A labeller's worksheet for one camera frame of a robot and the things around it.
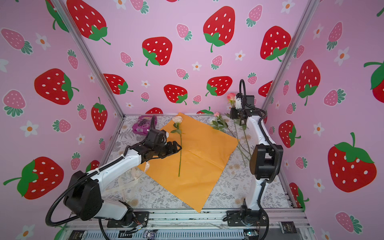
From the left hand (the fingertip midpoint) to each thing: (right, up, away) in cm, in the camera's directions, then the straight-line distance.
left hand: (178, 148), depth 84 cm
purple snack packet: (-29, +15, +23) cm, 40 cm away
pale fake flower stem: (+41, +5, +24) cm, 47 cm away
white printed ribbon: (-31, -22, +2) cm, 38 cm away
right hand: (+33, +23, +9) cm, 41 cm away
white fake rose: (-4, +18, +29) cm, 35 cm away
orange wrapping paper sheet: (+7, -16, +7) cm, 19 cm away
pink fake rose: (+33, +31, +11) cm, 47 cm away
